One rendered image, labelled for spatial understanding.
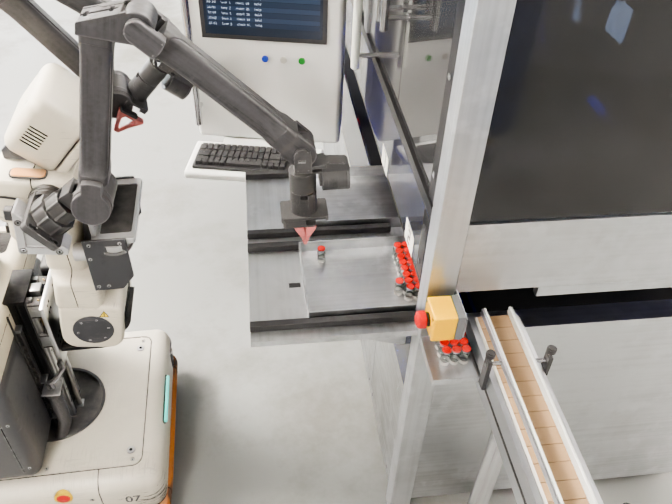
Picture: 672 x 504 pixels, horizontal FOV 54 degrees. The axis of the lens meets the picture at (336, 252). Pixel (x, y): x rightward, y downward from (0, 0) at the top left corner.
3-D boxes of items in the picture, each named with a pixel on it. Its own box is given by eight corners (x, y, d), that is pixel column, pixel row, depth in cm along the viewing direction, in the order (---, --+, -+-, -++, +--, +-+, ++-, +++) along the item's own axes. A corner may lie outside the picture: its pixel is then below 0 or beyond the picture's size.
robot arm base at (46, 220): (30, 193, 139) (19, 229, 130) (57, 172, 136) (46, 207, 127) (64, 217, 144) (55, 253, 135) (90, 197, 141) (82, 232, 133)
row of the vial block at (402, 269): (399, 254, 177) (400, 241, 174) (413, 301, 164) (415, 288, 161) (391, 254, 177) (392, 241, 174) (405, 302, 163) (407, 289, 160)
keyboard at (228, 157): (315, 153, 227) (315, 147, 225) (311, 176, 216) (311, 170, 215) (201, 146, 228) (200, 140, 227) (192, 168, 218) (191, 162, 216)
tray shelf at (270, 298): (395, 170, 211) (396, 164, 210) (449, 333, 159) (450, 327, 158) (245, 176, 206) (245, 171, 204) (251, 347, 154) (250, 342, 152)
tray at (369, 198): (399, 173, 206) (400, 164, 204) (416, 225, 187) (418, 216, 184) (291, 178, 202) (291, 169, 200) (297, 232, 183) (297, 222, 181)
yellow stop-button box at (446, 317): (453, 316, 150) (458, 293, 145) (462, 339, 144) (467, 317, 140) (421, 318, 149) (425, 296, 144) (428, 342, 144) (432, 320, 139)
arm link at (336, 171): (290, 129, 135) (293, 150, 128) (345, 125, 136) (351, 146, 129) (293, 178, 143) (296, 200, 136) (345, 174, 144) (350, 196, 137)
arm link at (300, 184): (287, 158, 137) (289, 174, 133) (320, 156, 138) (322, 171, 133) (288, 184, 142) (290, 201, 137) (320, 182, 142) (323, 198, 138)
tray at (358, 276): (421, 243, 181) (422, 233, 179) (445, 311, 162) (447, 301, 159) (298, 251, 177) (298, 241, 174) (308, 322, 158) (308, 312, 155)
